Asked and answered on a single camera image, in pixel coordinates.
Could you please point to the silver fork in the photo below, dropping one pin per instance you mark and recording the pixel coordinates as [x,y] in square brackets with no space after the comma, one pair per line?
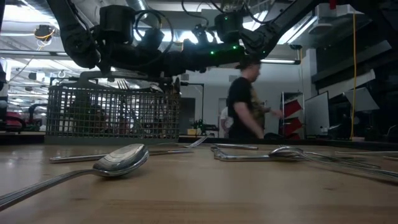
[342,159]
[199,141]
[122,85]

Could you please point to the silver spoon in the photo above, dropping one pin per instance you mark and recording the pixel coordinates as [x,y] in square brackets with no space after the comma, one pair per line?
[124,160]
[284,152]

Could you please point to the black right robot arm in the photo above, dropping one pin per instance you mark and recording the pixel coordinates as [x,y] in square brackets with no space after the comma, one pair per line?
[267,34]

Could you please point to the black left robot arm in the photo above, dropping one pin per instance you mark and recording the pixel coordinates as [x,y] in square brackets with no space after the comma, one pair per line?
[77,37]

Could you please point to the dark door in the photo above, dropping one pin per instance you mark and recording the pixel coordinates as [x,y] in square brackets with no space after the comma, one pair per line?
[188,115]

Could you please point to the person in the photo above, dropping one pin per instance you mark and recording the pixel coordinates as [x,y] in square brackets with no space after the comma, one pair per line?
[242,102]

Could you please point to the black desktop device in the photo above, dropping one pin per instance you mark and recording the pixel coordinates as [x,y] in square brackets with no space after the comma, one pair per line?
[203,127]

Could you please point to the ceiling light fixture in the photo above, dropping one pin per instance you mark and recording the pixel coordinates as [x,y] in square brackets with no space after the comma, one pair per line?
[280,61]

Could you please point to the grey mesh cutlery basket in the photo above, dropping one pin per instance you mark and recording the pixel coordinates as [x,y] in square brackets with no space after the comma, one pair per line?
[93,118]

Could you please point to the shelf with red bins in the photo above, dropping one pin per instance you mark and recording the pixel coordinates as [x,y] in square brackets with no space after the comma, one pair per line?
[292,109]

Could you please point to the whiteboard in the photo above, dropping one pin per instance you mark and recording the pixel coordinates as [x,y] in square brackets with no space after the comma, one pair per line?
[317,115]

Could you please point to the red and black machine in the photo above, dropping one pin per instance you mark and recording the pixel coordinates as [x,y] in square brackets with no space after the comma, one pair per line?
[12,121]

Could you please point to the tilted white panel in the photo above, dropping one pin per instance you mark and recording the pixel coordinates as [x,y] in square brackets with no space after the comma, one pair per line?
[362,99]

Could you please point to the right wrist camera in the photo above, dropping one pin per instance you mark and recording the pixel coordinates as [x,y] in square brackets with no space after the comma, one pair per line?
[200,34]

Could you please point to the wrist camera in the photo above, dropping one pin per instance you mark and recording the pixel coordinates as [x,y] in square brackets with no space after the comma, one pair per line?
[200,34]
[151,39]

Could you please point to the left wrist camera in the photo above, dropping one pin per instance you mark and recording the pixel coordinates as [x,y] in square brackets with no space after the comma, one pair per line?
[151,39]

